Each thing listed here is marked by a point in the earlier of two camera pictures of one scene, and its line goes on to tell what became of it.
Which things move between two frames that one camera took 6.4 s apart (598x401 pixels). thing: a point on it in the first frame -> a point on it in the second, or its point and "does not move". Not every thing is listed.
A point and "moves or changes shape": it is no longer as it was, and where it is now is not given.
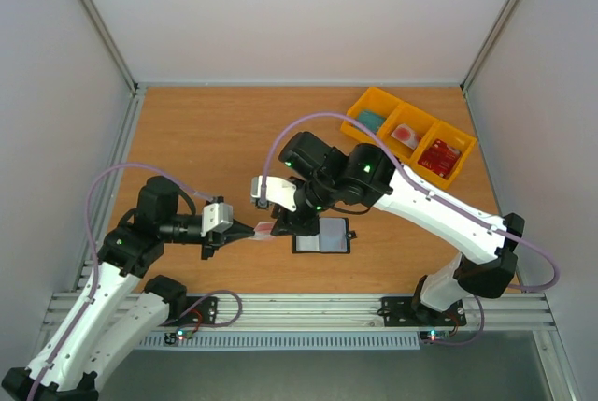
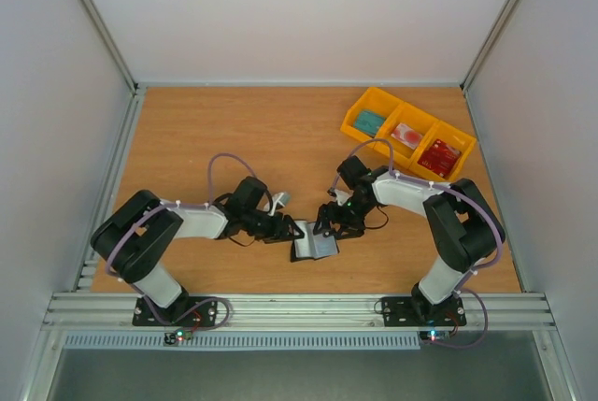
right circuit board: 434,336 does not move
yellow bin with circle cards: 405,132 does not move
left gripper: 215,240 -> 280,230
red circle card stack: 406,136 does not move
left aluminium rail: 107,193 does not move
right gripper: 295,221 -> 340,221
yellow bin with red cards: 444,152 does not move
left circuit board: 179,334 does not move
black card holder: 334,236 moves or changes shape
